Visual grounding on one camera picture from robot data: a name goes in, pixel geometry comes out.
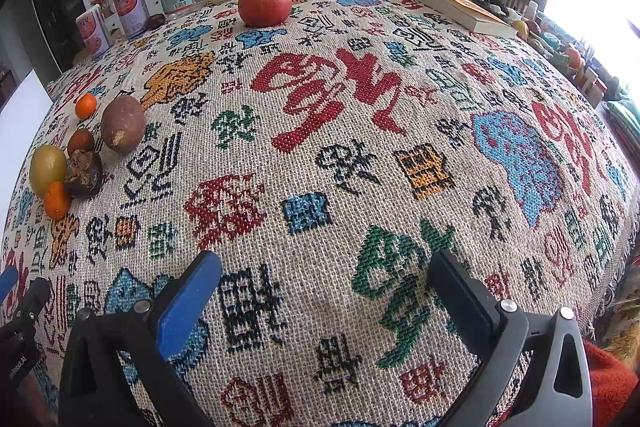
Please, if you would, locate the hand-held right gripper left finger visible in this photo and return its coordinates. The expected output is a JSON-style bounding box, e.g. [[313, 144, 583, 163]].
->
[[59, 250, 223, 427]]

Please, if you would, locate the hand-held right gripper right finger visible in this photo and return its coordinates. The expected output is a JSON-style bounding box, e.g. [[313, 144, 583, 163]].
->
[[429, 249, 593, 427]]

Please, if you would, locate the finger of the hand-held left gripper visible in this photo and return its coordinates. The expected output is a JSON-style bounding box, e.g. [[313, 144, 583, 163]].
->
[[0, 266, 20, 304], [9, 278, 52, 343]]

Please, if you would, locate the dark brown wrinkled fruit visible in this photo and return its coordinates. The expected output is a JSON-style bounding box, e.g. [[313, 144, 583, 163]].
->
[[67, 128, 96, 156]]

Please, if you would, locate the small orange mandarin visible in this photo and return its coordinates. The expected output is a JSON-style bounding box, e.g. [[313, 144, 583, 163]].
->
[[75, 93, 97, 118], [43, 182, 72, 221]]

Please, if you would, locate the yellow-green round fruit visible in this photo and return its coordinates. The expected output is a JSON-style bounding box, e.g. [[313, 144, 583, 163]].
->
[[29, 145, 68, 198]]

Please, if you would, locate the dried brown husk fruit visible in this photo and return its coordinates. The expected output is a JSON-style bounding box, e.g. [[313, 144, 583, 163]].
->
[[63, 149, 104, 198]]

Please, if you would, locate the patterned woven tablecloth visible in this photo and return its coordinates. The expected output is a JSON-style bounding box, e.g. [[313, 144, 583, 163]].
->
[[0, 0, 636, 427]]

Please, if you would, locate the red cloth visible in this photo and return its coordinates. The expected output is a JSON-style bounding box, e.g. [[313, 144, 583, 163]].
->
[[584, 341, 640, 427]]

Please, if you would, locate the large brown oval fruit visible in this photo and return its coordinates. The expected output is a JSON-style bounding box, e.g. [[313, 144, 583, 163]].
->
[[100, 95, 147, 155]]

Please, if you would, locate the pink labelled tin can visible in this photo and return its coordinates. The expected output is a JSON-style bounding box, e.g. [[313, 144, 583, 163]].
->
[[75, 4, 112, 60]]

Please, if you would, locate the thick paperback book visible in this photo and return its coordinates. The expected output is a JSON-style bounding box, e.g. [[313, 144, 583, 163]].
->
[[401, 0, 518, 40]]

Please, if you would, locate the purple labelled tin can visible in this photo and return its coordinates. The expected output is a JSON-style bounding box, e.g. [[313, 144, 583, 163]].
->
[[111, 0, 151, 40]]

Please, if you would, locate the red pomegranate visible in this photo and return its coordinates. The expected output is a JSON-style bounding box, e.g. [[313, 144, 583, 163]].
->
[[237, 0, 293, 28]]

